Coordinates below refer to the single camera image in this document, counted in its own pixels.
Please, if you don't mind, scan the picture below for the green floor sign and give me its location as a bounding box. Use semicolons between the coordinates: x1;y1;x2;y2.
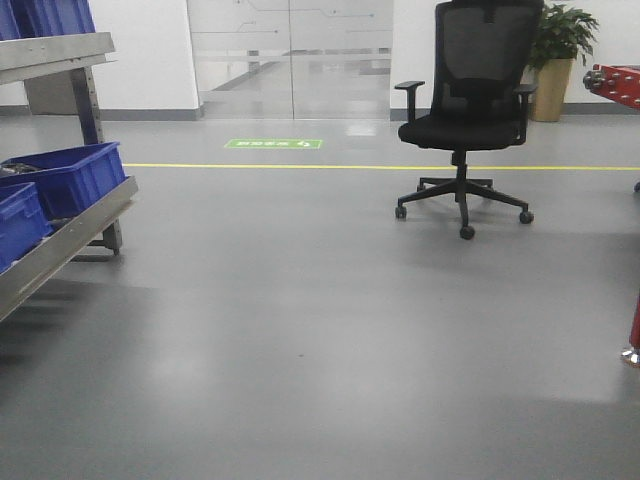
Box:
224;138;323;150

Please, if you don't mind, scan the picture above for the glass door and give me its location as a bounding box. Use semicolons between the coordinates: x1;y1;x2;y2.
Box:
188;0;394;119

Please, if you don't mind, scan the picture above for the black mesh office chair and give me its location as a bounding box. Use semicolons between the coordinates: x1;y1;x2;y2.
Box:
395;1;544;240

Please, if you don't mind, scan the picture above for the blue bin on rack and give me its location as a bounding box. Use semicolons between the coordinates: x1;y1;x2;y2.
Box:
1;142;126;220

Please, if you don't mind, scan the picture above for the blue bin near rack edge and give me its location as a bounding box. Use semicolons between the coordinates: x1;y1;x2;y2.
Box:
1;182;52;272

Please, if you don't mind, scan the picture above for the steel flow rack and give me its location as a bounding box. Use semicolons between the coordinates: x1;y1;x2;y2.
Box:
1;32;138;317

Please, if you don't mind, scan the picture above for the potted green plant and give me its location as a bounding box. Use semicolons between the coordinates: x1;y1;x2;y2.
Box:
528;3;599;122

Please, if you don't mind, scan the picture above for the blue bin upper left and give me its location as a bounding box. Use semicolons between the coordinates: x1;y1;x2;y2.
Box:
1;0;96;41

